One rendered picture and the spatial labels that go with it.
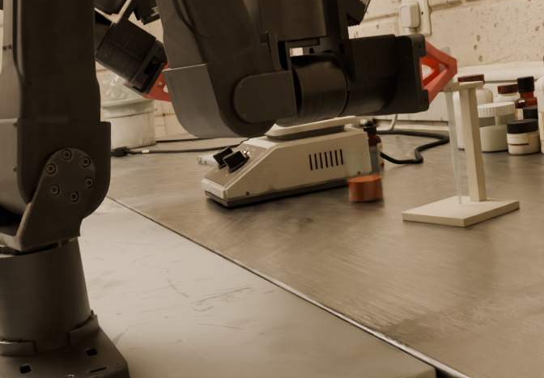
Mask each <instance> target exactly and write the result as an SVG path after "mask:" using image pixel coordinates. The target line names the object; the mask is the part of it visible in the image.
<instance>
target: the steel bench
mask: <svg viewBox="0 0 544 378"><path fill-rule="evenodd" d="M377 135H380V138H381V141H382V147H383V153H384V154H386V155H388V156H389V157H391V158H393V159H398V160H404V159H417V158H418V157H417V156H416V155H415V153H414V150H415V148H416V147H420V146H422V145H425V144H428V143H431V142H437V141H439V140H443V139H444V138H436V137H429V136H421V135H413V134H377ZM246 139H248V138H210V139H202V140H193V141H183V142H157V143H156V144H154V145H151V146H148V147H139V148H134V149H129V150H131V151H166V150H188V149H202V148H212V147H224V146H230V145H236V144H240V142H241V141H244V140H246ZM218 151H221V150H215V151H197V152H179V153H148V154H136V155H130V154H128V155H125V156H122V157H115V156H112V157H111V178H110V185H109V188H108V192H107V195H106V197H107V198H109V199H111V200H113V201H115V202H117V203H118V204H120V205H122V206H124V207H126V208H128V209H130V210H132V211H134V212H136V213H138V214H140V215H141V216H143V217H145V218H147V219H149V220H151V221H153V222H155V223H158V224H159V225H160V226H162V227H165V228H167V229H168V230H170V231H173V232H175V233H176V234H177V235H179V236H182V237H184V238H186V239H187V240H190V241H192V242H194V243H195V244H197V245H199V246H201V247H203V248H205V249H207V250H209V251H211V252H213V253H215V254H217V255H218V256H220V257H222V258H224V259H226V260H228V261H230V262H232V263H234V264H236V265H238V266H239V267H241V268H243V269H245V270H247V271H249V272H251V273H253V274H255V275H256V276H258V277H260V278H263V279H265V280H266V281H268V282H271V283H273V284H274V285H276V286H277V287H280V288H282V289H283V290H285V291H288V292H290V293H292V294H293V295H296V296H297V297H299V298H301V299H303V300H305V301H307V302H309V303H310V304H313V305H315V306H316V307H318V308H320V309H322V310H324V311H326V312H328V313H330V314H332V315H334V316H336V317H337V318H339V319H341V320H343V321H345V322H347V323H349V324H351V325H353V326H355V327H356V328H358V329H361V330H363V331H364V332H366V333H369V334H371V335H372V336H374V337H376V338H378V339H380V340H381V341H383V342H386V343H388V344H389V345H391V346H394V347H395V348H397V349H399V350H401V351H403V352H405V353H407V354H408V355H411V356H413V357H415V358H416V359H418V360H420V361H422V362H424V363H426V364H428V365H430V366H432V367H434V368H435V370H436V377H437V378H544V154H543V153H542V149H541V150H540V151H539V152H537V153H534V154H529V155H511V154H510V153H509V151H503V152H495V153H482V159H483V167H484V176H485V183H486V191H487V198H496V199H507V200H518V201H519V202H520V208H519V209H516V210H513V211H510V212H508V213H505V214H501V215H498V216H495V217H493V218H490V219H486V220H483V221H482V222H479V223H475V224H472V225H469V226H467V227H458V226H450V225H443V224H436V223H422V222H415V221H408V220H402V212H404V211H407V210H412V209H414V208H417V207H420V206H425V205H427V204H431V203H433V202H438V201H441V200H444V199H446V198H449V197H454V196H458V195H457V184H456V179H455V174H454V169H453V161H452V153H451V146H450V140H449V141H448V142H446V143H443V144H440V145H437V146H433V147H428V148H425V149H422V150H421V151H419V154H420V155H421V156H422V157H423V162H422V163H419V164H393V163H391V162H389V161H388V160H386V159H384V162H385V165H384V167H382V174H383V182H384V188H385V198H383V199H381V200H379V201H376V202H366V203H352V202H350V201H349V198H348V192H347V185H340V186H336V187H332V188H328V189H319V190H315V191H311V192H306V193H298V194H294V195H289V196H285V197H277V198H272V199H268V200H264V201H259V202H251V203H247V204H245V205H243V206H230V207H227V206H225V205H223V204H221V203H219V202H217V201H216V200H214V199H212V198H210V197H207V196H206V195H205V190H204V189H203V188H202V181H203V179H204V178H203V176H204V175H205V174H207V173H208V172H209V171H210V170H211V169H212V168H213V167H214V165H209V164H203V163H199V162H198V159H197V157H198V156H203V155H211V154H214V153H216V152H218Z"/></svg>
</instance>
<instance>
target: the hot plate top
mask: <svg viewBox="0 0 544 378"><path fill-rule="evenodd" d="M358 122H360V117H355V116H347V117H335V118H334V119H330V120H325V121H318V122H313V123H308V124H304V125H296V126H291V127H287V128H283V127H280V126H278V125H276V124H274V125H273V127H272V128H271V129H270V130H269V131H268V132H266V133H265V134H266V135H272V136H281V135H286V134H295V133H300V132H305V131H310V130H319V129H324V128H329V127H335V126H340V125H349V124H354V123H358Z"/></svg>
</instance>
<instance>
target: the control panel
mask: <svg viewBox="0 0 544 378"><path fill-rule="evenodd" d="M239 149H241V150H245V151H244V152H243V153H245V152H246V151H249V153H247V154H246V155H248V156H249V160H248V161H247V162H246V163H245V164H244V165H243V166H242V167H241V168H239V169H237V170H236V171H234V172H229V171H228V169H229V167H228V166H226V167H224V168H221V169H219V168H218V165H219V164H217V165H216V166H215V167H213V168H212V169H211V170H210V171H209V172H208V173H207V174H206V175H204V177H205V178H206V179H208V180H210V181H213V182H215V183H217V184H220V185H222V186H224V185H225V184H226V183H228V182H229V181H230V180H231V179H232V178H233V177H234V176H236V175H237V174H238V173H239V172H241V171H242V170H243V169H244V168H246V167H247V166H248V165H249V164H250V163H252V162H253V161H254V160H255V159H256V158H257V157H258V156H259V155H261V154H262V153H263V152H264V151H265V150H266V149H267V148H265V147H258V146H254V145H250V144H246V143H242V144H241V145H240V146H238V147H237V148H236V149H235V150H234V151H237V150H239Z"/></svg>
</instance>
